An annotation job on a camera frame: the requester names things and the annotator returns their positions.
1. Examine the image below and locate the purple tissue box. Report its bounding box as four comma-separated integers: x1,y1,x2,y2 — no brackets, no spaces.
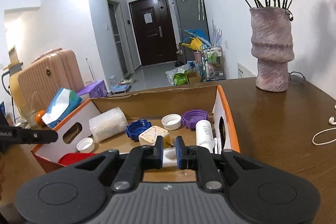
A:
76,80,108,98

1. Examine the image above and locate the white earphones cable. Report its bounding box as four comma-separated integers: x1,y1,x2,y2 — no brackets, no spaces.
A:
311,104,336,146

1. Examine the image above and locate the blue tissue pack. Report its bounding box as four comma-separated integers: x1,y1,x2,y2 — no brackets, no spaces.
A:
42,88,82,128

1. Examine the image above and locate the pink textured vase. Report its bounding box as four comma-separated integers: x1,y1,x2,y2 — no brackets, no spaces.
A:
249,7,294,93

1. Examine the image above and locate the grey refrigerator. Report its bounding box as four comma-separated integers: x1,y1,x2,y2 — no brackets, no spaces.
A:
173,0,210,63

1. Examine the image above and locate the yellow thermos jug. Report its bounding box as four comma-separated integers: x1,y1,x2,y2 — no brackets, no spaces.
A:
1,47,29,118

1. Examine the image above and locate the red cardboard box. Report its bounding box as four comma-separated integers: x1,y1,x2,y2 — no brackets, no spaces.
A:
31,85,240,172

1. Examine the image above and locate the white ribbed bottle cap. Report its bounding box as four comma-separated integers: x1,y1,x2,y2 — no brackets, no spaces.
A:
161,114,182,131

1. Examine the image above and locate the purple plastic bottle cap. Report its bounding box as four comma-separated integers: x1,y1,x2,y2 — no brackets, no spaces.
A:
182,109,209,130

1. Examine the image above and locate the small white bottle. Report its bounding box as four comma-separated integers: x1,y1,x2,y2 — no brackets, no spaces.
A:
195,120,214,153

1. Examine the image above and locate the dark entrance door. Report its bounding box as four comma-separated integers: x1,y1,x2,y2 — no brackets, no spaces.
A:
129,0,177,67

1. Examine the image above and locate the blue plastic bottle cap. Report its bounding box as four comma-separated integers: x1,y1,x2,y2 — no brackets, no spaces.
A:
126,119,152,141

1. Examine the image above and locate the cream square pill bottle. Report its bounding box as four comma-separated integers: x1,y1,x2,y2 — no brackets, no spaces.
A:
138,126,171,148

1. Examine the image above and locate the pink suitcase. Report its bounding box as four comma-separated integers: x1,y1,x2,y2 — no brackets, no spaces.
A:
18,48,84,111

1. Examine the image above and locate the red white lint brush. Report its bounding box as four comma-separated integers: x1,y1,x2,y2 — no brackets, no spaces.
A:
58,148,177,168

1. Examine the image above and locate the person's left hand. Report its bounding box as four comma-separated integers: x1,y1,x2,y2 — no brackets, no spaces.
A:
0,153,5,200

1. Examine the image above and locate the wire storage cart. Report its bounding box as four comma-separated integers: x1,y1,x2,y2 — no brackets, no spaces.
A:
201,45,226,82

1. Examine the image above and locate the orange fruit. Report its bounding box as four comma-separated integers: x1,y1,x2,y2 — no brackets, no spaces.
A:
35,110,46,127

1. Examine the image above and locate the white cotton swab container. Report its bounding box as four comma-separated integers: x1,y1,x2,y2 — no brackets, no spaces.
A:
89,107,128,143

